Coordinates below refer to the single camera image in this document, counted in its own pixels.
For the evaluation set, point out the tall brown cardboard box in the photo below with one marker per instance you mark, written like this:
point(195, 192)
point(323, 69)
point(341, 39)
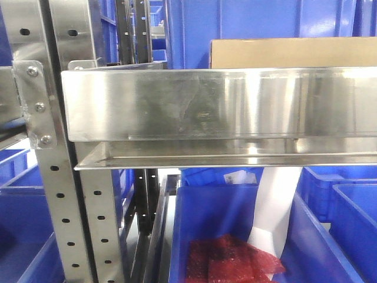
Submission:
point(294, 52)

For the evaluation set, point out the stainless steel shelf tray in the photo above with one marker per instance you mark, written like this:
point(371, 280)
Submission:
point(128, 118)

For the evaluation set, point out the perforated steel shelf upright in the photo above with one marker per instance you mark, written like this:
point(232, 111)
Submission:
point(67, 35)

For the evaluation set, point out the large blue crate upper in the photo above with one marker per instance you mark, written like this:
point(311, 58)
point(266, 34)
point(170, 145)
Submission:
point(192, 25)

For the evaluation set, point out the red bubble wrap bags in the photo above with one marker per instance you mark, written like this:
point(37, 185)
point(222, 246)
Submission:
point(229, 259)

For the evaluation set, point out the black perforated rear upright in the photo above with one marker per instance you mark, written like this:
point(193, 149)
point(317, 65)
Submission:
point(133, 31)

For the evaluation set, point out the blue plastic bin centre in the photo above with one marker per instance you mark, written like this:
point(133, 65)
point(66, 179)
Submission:
point(206, 212)

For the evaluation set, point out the blue plastic bin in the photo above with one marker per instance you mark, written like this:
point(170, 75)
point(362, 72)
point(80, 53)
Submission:
point(206, 212)
point(29, 250)
point(353, 226)

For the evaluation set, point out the blue plastic bin right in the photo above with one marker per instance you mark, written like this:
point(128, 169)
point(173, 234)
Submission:
point(353, 226)

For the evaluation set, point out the blue plastic bin left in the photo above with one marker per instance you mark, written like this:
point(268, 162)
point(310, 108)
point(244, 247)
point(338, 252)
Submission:
point(29, 250)

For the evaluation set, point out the steel bracket with screws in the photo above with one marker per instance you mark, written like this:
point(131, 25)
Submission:
point(34, 98)

